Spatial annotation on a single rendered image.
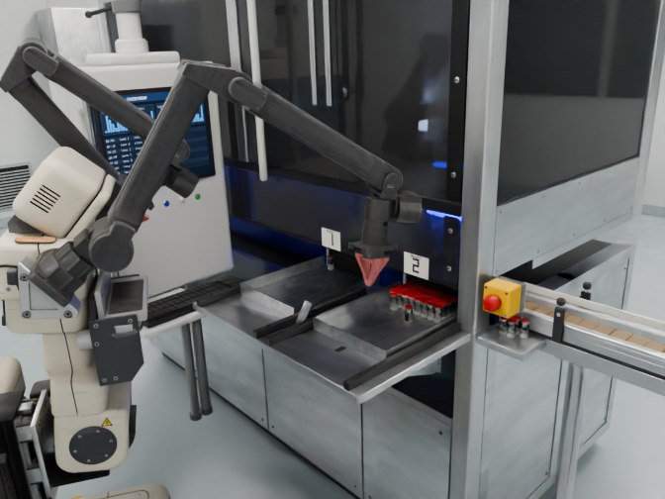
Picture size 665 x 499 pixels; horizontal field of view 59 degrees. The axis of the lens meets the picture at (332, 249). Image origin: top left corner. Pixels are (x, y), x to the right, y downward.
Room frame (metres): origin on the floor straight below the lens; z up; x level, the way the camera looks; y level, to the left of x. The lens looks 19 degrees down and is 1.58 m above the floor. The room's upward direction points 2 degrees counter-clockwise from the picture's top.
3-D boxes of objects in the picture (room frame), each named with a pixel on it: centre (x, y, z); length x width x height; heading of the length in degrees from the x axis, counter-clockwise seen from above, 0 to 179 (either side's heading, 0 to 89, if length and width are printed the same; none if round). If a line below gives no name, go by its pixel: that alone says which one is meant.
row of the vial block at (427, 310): (1.46, -0.22, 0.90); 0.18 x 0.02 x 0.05; 42
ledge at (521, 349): (1.31, -0.45, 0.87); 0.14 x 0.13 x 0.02; 132
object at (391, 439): (2.42, -0.04, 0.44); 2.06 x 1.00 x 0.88; 42
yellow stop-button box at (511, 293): (1.29, -0.41, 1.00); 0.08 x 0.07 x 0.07; 132
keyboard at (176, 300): (1.76, 0.46, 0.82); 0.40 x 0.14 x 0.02; 135
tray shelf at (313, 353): (1.48, 0.01, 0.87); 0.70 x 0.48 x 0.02; 42
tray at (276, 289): (1.65, 0.07, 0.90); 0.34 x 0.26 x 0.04; 132
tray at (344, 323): (1.40, -0.16, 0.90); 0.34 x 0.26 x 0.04; 132
